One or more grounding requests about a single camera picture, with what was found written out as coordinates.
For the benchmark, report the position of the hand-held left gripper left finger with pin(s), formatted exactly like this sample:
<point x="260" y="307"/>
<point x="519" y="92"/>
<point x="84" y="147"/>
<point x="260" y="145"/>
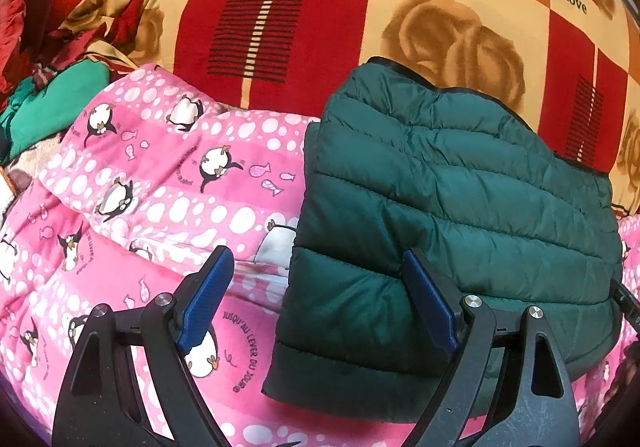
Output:
<point x="202" y="307"/>

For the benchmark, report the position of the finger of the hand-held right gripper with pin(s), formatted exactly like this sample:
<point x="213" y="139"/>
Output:
<point x="629" y="304"/>

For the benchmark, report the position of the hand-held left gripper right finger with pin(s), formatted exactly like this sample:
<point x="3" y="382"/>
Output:
<point x="427" y="304"/>

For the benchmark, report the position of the dark green puffer jacket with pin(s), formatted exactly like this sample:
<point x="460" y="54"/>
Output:
<point x="425" y="177"/>

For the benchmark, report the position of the pink penguin print blanket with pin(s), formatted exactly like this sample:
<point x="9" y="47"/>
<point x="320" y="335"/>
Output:
<point x="160" y="187"/>

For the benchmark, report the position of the beige fuzzy cloth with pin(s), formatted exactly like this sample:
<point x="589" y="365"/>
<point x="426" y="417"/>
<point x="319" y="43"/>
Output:
<point x="22" y="167"/>

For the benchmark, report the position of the green cloth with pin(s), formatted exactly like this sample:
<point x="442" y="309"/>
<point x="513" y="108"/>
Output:
<point x="50" y="107"/>

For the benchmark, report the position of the rose checkered blanket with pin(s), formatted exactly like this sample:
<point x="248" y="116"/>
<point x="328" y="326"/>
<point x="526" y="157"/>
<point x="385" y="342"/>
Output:
<point x="350" y="2"/>

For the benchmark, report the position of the red cloth pile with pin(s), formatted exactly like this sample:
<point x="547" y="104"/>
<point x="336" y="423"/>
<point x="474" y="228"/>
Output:
<point x="55" y="2"/>

